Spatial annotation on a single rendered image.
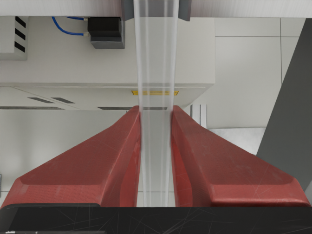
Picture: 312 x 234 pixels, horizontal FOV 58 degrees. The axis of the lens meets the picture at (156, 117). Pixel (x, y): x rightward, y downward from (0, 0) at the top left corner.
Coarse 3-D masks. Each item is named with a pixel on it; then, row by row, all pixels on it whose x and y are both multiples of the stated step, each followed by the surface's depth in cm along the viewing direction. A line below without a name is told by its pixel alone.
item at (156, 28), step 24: (144, 0) 8; (168, 0) 8; (144, 24) 9; (168, 24) 9; (144, 48) 10; (168, 48) 10; (144, 72) 10; (168, 72) 10; (144, 96) 11; (168, 96) 11; (144, 120) 12; (168, 120) 12; (144, 144) 13; (168, 144) 13; (144, 168) 14; (168, 168) 14; (144, 192) 15; (168, 192) 15
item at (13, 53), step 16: (0, 16) 42; (16, 16) 42; (0, 32) 42; (16, 32) 42; (64, 32) 44; (96, 32) 41; (112, 32) 41; (0, 48) 42; (16, 48) 43; (96, 48) 46; (112, 48) 46; (192, 112) 76; (0, 176) 106
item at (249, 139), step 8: (240, 128) 107; (248, 128) 107; (256, 128) 107; (264, 128) 107; (224, 136) 107; (232, 136) 107; (240, 136) 107; (248, 136) 107; (256, 136) 107; (240, 144) 107; (248, 144) 107; (256, 144) 107; (256, 152) 106
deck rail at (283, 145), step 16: (304, 32) 15; (304, 48) 15; (304, 64) 15; (288, 80) 17; (304, 80) 15; (288, 96) 17; (304, 96) 15; (272, 112) 19; (288, 112) 17; (304, 112) 15; (272, 128) 19; (288, 128) 17; (304, 128) 15; (272, 144) 19; (288, 144) 17; (304, 144) 15; (272, 160) 19; (288, 160) 17; (304, 160) 15; (304, 176) 15; (304, 192) 15
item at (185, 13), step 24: (0, 0) 10; (24, 0) 10; (48, 0) 10; (72, 0) 10; (96, 0) 10; (120, 0) 10; (192, 0) 10; (216, 0) 10; (240, 0) 10; (264, 0) 10; (288, 0) 10
